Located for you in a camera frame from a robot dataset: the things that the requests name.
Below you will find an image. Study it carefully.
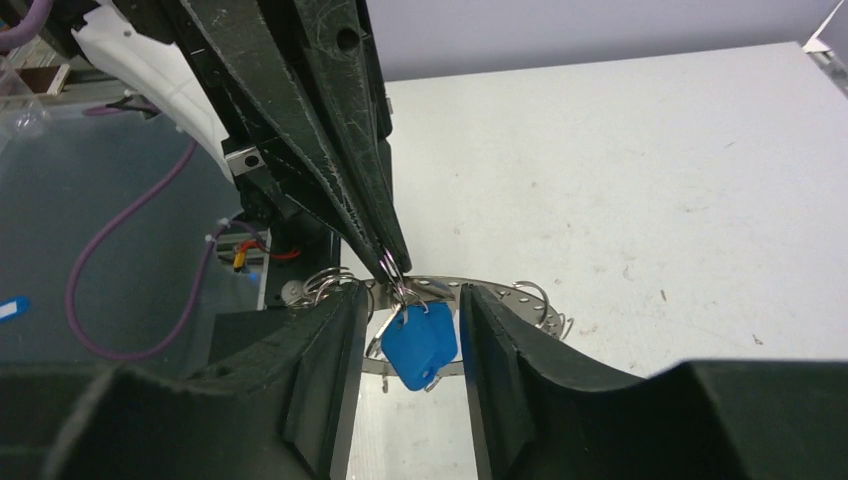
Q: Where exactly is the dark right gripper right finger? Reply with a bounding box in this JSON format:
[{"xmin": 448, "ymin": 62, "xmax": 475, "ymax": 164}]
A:
[{"xmin": 460, "ymin": 284, "xmax": 847, "ymax": 479}]

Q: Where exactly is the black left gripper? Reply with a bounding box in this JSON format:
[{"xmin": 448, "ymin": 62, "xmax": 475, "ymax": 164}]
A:
[{"xmin": 39, "ymin": 1, "xmax": 412, "ymax": 281}]

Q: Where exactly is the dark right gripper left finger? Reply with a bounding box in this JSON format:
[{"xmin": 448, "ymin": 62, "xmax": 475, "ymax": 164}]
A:
[{"xmin": 1, "ymin": 283, "xmax": 368, "ymax": 479}]

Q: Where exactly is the silver key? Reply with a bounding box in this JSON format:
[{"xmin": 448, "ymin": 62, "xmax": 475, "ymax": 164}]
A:
[{"xmin": 365, "ymin": 304, "xmax": 403, "ymax": 359}]

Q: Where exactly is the blue key tag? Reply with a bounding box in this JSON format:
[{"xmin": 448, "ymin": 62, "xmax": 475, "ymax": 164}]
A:
[{"xmin": 381, "ymin": 302, "xmax": 458, "ymax": 391}]

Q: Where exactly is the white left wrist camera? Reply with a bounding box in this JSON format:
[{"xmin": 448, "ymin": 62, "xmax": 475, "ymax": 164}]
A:
[{"xmin": 72, "ymin": 1, "xmax": 233, "ymax": 181}]

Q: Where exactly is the aluminium back rail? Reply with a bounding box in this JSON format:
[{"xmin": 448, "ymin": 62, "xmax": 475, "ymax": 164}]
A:
[{"xmin": 802, "ymin": 1, "xmax": 847, "ymax": 97}]

